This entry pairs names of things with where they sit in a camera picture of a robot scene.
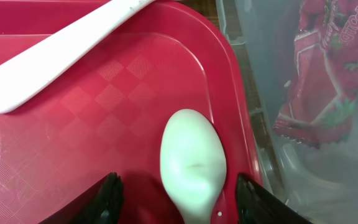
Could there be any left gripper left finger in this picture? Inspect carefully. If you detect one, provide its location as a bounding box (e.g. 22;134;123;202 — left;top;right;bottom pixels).
40;172;124;224

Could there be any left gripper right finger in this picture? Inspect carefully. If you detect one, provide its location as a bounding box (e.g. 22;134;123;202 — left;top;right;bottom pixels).
235;173;311;224

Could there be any white plastic spoon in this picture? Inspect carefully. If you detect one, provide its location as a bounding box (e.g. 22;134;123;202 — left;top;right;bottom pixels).
160;109;227;223

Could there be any white plastic fork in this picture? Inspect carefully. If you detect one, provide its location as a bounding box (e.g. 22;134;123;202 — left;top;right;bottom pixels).
0;0;154;114

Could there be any red snack wrapper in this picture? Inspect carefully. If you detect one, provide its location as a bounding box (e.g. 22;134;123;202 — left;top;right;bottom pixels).
272;0;358;147

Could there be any clear plastic bin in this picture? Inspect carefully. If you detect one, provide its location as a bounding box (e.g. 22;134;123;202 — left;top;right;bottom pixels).
216;0;358;223

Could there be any red plastic tray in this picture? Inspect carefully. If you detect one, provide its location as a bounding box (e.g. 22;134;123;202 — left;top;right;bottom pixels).
0;1;260;223

